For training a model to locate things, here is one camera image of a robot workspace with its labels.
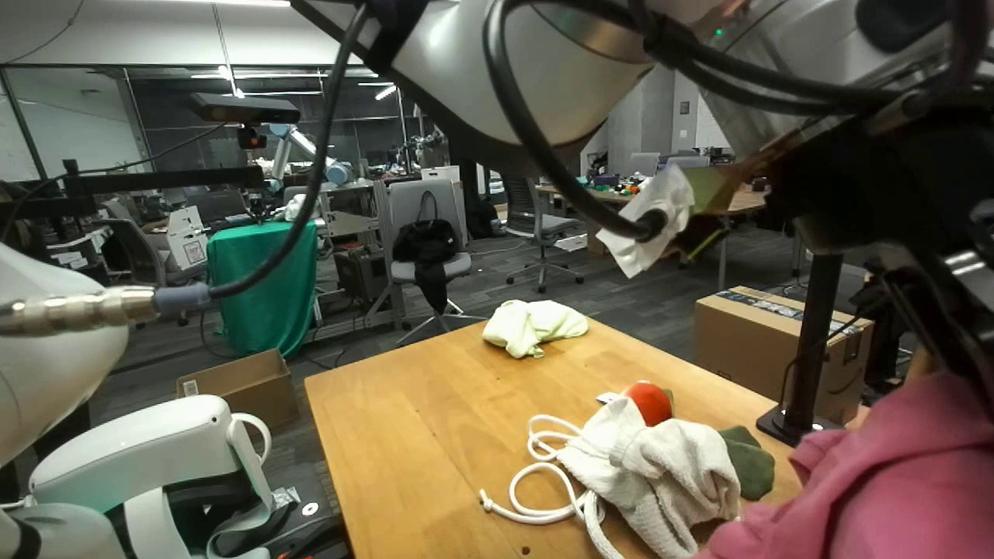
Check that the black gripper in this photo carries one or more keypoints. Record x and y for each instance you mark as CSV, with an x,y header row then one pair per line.
x,y
903,188

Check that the small open cardboard box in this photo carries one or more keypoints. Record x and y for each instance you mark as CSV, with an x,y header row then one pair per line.
x,y
245,388

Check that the olive wrist camera box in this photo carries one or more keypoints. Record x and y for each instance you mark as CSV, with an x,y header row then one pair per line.
x,y
726,195

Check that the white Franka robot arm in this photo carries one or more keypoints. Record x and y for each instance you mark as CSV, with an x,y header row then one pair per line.
x,y
517,73

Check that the red plush vegetable green leaf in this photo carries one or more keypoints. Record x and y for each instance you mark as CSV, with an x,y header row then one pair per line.
x,y
651,401

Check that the black camera stand pole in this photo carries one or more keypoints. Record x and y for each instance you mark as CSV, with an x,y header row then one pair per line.
x,y
817,341

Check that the cardboard box with black tape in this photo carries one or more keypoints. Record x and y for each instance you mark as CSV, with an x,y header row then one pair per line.
x,y
748,341

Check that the black stereo camera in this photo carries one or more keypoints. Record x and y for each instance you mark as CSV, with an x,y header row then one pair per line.
x,y
250,108

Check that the light green cloth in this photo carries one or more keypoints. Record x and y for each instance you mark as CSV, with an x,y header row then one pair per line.
x,y
530,328

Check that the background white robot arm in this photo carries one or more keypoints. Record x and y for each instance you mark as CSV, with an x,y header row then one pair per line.
x,y
300,156

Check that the magenta pink cloth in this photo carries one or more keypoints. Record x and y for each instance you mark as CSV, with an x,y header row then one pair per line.
x,y
882,485

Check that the white cloth bag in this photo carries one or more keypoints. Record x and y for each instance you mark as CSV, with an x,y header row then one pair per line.
x,y
662,467

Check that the background swivel chair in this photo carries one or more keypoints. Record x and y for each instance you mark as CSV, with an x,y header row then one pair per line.
x,y
548,227

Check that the green fabric cover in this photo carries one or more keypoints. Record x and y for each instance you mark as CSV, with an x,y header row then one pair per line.
x,y
266,289

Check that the chair with black bag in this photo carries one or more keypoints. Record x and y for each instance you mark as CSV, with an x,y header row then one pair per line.
x,y
430,249

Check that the black mounting bar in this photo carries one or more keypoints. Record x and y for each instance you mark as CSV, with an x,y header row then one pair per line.
x,y
136,178

